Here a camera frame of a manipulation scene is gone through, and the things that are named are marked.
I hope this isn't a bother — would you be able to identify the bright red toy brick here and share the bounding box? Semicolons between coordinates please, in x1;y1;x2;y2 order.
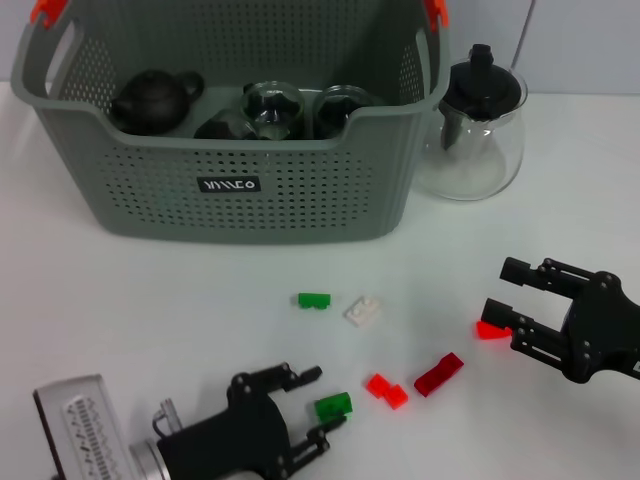
475;320;512;341

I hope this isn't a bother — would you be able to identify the dark clay teapot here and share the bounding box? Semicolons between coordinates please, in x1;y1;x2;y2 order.
110;69;206;136

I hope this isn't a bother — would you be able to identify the left robot arm with camera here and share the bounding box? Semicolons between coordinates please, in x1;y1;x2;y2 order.
32;373;139;480

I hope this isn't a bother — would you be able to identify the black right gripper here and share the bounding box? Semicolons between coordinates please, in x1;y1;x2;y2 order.
480;257;640;385

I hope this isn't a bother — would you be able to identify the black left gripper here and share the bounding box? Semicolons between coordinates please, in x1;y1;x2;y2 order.
157;363;347;480

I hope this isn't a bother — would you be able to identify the white two-stud toy plate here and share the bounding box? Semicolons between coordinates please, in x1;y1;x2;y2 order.
343;295;384;329

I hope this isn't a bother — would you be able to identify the grey perforated storage basket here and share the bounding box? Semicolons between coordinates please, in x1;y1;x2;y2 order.
9;0;451;246

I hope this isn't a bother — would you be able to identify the dark red long toy brick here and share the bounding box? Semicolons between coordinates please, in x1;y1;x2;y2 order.
413;351;465;397

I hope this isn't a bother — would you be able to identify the glass carafe with black lid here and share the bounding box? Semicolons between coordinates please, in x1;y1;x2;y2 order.
412;43;529;202

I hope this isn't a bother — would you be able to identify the glass teacup with black sleeve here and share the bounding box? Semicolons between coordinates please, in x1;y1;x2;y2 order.
193;109;256;141
312;84;379;141
240;81;306;142

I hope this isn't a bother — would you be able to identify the green rectangular toy brick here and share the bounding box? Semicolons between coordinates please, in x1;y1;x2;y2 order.
314;392;354;421

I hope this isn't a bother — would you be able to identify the green notched toy brick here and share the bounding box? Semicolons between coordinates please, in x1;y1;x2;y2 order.
298;292;332;311

